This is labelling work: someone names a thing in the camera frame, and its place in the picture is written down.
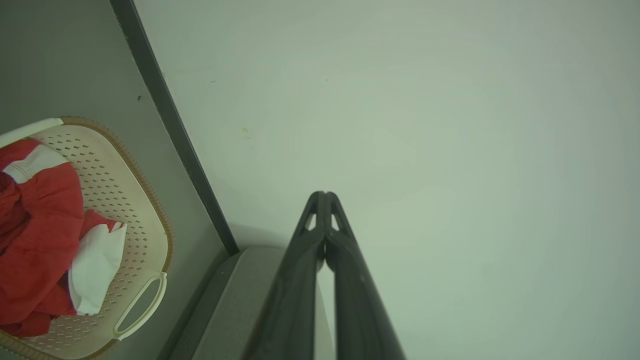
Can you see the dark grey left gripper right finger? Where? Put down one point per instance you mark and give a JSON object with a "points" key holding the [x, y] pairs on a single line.
{"points": [[357, 310]]}

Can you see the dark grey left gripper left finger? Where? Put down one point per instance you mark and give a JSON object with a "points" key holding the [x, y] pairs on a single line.
{"points": [[292, 300]]}

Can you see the red shirt with letter print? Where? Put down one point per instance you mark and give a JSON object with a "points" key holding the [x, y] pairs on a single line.
{"points": [[40, 230]]}

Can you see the grey fabric sofa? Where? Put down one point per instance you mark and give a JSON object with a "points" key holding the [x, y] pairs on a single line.
{"points": [[225, 310]]}

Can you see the cream perforated laundry basket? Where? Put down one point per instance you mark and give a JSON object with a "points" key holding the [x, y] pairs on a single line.
{"points": [[125, 200]]}

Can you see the dark wall baseboard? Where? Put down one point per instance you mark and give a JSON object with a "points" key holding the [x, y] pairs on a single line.
{"points": [[165, 105]]}

